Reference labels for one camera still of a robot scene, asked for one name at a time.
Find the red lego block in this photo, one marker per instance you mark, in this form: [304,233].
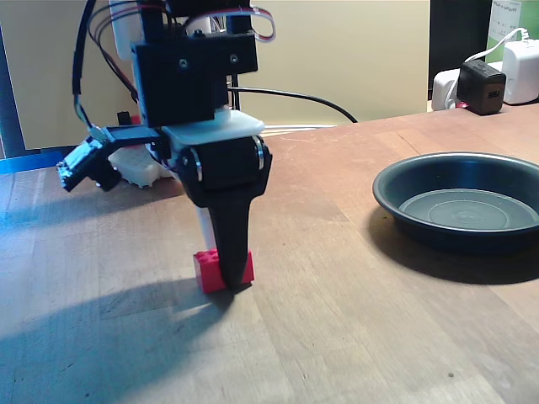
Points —
[206,273]

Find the dark round metal bin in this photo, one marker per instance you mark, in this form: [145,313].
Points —
[463,210]

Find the chrome metal pole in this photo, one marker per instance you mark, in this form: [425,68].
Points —
[234,101]

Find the red and black table clamp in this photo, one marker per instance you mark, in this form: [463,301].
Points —
[123,118]

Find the blue tape strip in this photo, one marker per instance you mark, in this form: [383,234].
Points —
[25,162]

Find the black power adapter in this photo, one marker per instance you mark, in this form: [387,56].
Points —
[480,84]

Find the dark monitor panel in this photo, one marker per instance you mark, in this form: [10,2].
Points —
[459,29]

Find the white power adapter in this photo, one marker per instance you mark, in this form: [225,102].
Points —
[522,71]

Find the green and white paper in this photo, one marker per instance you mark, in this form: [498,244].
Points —
[526,12]

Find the dark vertical frame post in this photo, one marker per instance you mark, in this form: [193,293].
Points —
[10,105]

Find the white wall plug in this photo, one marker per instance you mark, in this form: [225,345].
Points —
[442,88]

